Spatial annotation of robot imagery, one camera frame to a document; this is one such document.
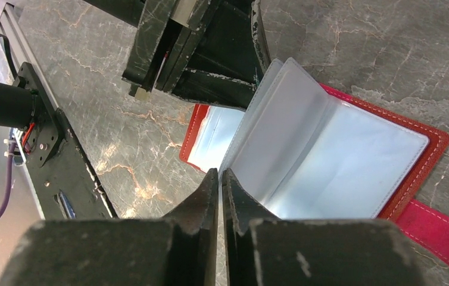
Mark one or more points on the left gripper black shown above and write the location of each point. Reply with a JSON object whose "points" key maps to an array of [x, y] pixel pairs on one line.
{"points": [[207, 52]]}

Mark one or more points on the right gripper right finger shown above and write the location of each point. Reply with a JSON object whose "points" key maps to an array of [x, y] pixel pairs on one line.
{"points": [[263, 249]]}

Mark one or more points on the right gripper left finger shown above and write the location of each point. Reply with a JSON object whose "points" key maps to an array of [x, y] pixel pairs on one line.
{"points": [[176, 249]]}

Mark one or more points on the red leather card holder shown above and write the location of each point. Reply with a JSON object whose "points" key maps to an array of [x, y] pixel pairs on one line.
{"points": [[307, 151]]}

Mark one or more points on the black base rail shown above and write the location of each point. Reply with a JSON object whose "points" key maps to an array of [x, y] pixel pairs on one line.
{"points": [[65, 184]]}

